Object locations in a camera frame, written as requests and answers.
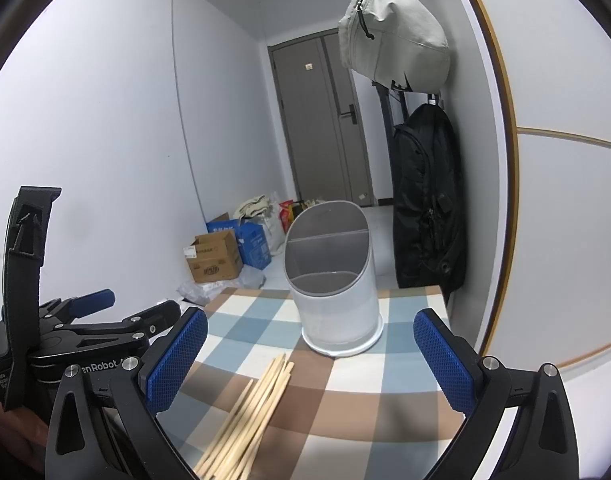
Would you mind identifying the wooden chopstick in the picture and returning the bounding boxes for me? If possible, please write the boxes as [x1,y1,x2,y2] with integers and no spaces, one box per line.
[194,353,294,479]

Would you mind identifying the person's left hand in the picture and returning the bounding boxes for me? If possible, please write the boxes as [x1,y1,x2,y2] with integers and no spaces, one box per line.
[0,403,48,479]

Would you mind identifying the brown cardboard box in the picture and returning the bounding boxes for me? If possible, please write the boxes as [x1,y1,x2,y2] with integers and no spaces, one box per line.
[183,230,243,284]

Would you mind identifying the white plastic bag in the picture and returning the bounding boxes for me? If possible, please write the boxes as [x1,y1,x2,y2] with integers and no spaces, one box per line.
[176,264,266,307]

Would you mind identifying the blue cardboard box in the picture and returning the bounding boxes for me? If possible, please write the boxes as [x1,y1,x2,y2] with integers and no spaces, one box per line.
[206,219,272,270]

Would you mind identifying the wooden chopstick bundle piece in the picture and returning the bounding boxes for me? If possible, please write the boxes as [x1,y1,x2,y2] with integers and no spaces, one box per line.
[212,356,294,479]

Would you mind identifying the beige cloth bag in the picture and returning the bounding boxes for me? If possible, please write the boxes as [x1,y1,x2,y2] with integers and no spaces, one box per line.
[233,194,278,220]

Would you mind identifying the checkered tablecloth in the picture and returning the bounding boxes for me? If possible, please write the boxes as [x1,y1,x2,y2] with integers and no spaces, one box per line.
[158,287,463,479]

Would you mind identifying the red snack bag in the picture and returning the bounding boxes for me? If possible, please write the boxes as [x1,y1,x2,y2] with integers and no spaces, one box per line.
[280,200,307,233]

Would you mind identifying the white utensil holder cylinder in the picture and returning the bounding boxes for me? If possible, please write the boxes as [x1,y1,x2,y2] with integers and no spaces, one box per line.
[284,200,383,358]

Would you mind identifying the grey entrance door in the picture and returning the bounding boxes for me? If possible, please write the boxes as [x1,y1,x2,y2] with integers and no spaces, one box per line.
[269,30,375,207]

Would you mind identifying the black backpack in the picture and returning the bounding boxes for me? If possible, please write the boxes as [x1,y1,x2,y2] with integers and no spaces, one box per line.
[393,103,467,299]

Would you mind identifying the grey sling bag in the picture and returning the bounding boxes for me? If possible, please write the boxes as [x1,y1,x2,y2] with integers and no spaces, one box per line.
[337,0,453,92]

